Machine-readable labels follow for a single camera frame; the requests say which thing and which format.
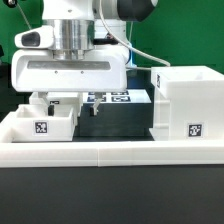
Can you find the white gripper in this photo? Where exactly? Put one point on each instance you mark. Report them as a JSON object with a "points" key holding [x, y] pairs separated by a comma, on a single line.
{"points": [[34, 68]]}

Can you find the white front drawer tray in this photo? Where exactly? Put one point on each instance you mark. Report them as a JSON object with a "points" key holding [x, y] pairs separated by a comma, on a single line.
{"points": [[32, 123]]}

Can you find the white drawer tray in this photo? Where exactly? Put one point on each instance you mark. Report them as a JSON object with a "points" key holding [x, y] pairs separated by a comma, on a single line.
{"points": [[62, 99], [32, 123]]}

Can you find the white drawer cabinet box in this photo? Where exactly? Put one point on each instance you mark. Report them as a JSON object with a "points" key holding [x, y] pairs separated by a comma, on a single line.
{"points": [[188, 103]]}

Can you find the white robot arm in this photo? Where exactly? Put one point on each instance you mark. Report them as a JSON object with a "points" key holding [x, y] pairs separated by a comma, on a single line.
{"points": [[81, 47]]}

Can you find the white rear drawer tray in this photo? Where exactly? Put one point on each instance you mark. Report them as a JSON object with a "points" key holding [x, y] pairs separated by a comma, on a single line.
{"points": [[62, 99]]}

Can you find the fiducial marker sheet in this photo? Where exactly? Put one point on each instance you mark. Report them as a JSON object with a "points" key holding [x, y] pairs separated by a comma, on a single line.
{"points": [[129, 96]]}

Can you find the white U-shaped border fence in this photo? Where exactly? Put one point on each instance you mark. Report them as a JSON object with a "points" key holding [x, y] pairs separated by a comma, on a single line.
{"points": [[103, 154]]}

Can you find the black device at left edge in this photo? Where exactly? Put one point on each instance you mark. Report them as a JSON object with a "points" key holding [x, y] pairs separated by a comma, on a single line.
{"points": [[1, 54]]}

